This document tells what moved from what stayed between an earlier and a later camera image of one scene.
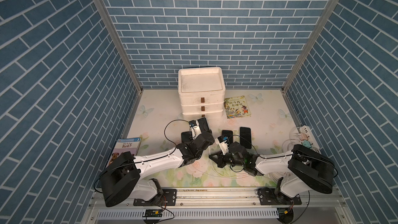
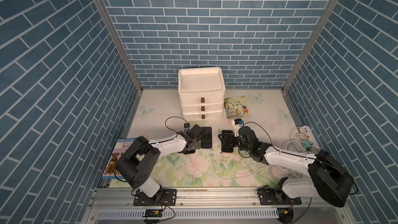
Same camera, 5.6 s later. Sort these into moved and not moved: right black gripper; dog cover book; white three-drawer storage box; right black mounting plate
Moved: right black gripper
Not moved: right black mounting plate; dog cover book; white three-drawer storage box
